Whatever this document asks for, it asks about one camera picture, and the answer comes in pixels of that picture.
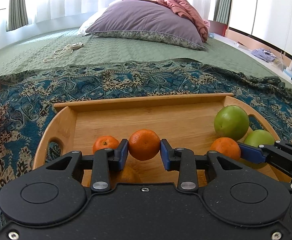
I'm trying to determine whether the green curtain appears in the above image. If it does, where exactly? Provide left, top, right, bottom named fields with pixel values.
left=214, top=0, right=234, bottom=25
left=8, top=0, right=29, bottom=32

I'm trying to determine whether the green quilted bedspread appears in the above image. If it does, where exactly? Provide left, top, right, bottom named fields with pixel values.
left=0, top=29, right=292, bottom=90

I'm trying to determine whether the wooden tray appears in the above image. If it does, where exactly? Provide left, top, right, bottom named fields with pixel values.
left=33, top=93, right=292, bottom=188

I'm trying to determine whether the purple pillow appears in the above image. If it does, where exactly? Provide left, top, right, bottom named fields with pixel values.
left=85, top=0, right=207, bottom=51

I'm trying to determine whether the white pillow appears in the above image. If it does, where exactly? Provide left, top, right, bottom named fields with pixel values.
left=77, top=10, right=107, bottom=36

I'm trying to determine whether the white wardrobe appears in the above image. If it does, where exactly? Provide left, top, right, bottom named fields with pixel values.
left=228, top=0, right=292, bottom=64

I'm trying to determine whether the large orange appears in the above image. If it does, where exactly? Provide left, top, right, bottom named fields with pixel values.
left=118, top=166, right=142, bottom=184

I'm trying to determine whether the purple cloth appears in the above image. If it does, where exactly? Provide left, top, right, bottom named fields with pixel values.
left=251, top=48, right=277, bottom=62

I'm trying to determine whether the green apple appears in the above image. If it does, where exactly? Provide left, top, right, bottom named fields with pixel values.
left=240, top=129, right=275, bottom=168
left=214, top=105, right=250, bottom=141

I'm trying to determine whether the blue paisley blanket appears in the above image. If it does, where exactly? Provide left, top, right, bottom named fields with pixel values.
left=0, top=59, right=292, bottom=232

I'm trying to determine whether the pink blanket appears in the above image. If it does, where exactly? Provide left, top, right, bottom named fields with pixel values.
left=122, top=0, right=210, bottom=43

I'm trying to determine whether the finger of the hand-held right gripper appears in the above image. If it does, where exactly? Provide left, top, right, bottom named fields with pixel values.
left=237, top=141, right=292, bottom=178

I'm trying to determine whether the white cable with charger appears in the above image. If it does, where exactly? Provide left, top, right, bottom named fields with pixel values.
left=43, top=42, right=84, bottom=63

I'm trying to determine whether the mandarin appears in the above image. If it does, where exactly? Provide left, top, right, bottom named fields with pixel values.
left=93, top=135, right=120, bottom=154
left=128, top=129, right=161, bottom=161
left=210, top=137, right=241, bottom=161

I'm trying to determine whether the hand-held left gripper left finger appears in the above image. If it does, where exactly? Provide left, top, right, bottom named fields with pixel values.
left=46, top=139, right=129, bottom=193

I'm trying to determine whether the wooden headboard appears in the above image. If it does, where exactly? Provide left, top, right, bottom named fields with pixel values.
left=208, top=20, right=228, bottom=37

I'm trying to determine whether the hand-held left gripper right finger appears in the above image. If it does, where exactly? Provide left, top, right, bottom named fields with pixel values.
left=160, top=139, right=247, bottom=193

